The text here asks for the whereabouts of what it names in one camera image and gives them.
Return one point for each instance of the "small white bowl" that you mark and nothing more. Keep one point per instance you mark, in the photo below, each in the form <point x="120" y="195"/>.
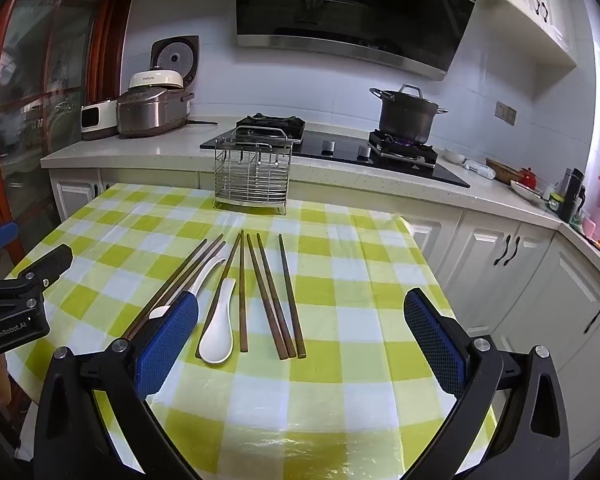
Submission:
<point x="455" y="157"/>

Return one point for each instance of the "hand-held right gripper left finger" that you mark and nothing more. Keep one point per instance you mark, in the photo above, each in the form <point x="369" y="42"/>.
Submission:
<point x="167" y="340"/>

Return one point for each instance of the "brown wooden chopstick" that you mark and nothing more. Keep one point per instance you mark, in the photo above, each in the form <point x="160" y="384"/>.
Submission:
<point x="204" y="265"/>
<point x="232" y="255"/>
<point x="199" y="260"/>
<point x="291" y="295"/>
<point x="242" y="285"/>
<point x="275" y="295"/>
<point x="265" y="295"/>
<point x="185" y="265"/>

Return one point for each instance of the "small white appliance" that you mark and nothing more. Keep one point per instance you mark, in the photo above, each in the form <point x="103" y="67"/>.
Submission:
<point x="100" y="120"/>

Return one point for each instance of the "black range hood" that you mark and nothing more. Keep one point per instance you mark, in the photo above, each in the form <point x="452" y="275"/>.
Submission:
<point x="355" y="5"/>

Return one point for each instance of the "wicker basket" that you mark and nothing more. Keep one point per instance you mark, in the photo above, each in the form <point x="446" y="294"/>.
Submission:
<point x="502" y="170"/>

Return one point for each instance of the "white kitchen countertop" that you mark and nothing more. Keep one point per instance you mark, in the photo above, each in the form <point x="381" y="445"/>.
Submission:
<point x="145" y="147"/>

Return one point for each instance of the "white plate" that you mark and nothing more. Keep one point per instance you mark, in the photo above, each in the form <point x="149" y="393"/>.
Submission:
<point x="527" y="192"/>
<point x="215" y="340"/>

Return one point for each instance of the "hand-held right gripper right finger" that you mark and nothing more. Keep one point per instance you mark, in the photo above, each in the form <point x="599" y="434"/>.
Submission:
<point x="432" y="335"/>

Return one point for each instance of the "wall outlet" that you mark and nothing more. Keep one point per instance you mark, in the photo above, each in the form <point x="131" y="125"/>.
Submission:
<point x="506" y="112"/>

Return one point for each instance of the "black bottle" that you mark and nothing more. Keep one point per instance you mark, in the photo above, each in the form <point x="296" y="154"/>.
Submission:
<point x="572" y="195"/>

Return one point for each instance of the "red teapot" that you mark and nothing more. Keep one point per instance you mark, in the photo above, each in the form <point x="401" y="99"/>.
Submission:
<point x="528" y="178"/>

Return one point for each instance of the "dark cooking pot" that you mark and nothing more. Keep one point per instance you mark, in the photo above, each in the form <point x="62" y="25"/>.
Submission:
<point x="405" y="120"/>

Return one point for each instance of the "black glass gas stove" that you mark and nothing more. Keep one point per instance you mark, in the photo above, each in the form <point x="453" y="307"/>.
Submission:
<point x="340" y="142"/>

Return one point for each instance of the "white ceramic spoon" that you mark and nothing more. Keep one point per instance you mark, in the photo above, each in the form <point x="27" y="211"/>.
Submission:
<point x="200" y="280"/>

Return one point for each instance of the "silver brown rice cooker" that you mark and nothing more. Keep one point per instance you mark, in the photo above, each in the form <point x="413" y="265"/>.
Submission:
<point x="150" y="110"/>

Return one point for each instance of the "white packet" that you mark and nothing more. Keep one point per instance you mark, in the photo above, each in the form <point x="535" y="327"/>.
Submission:
<point x="480" y="169"/>

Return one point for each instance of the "green checked tablecloth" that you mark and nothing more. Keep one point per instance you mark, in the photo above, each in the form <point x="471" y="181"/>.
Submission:
<point x="330" y="310"/>

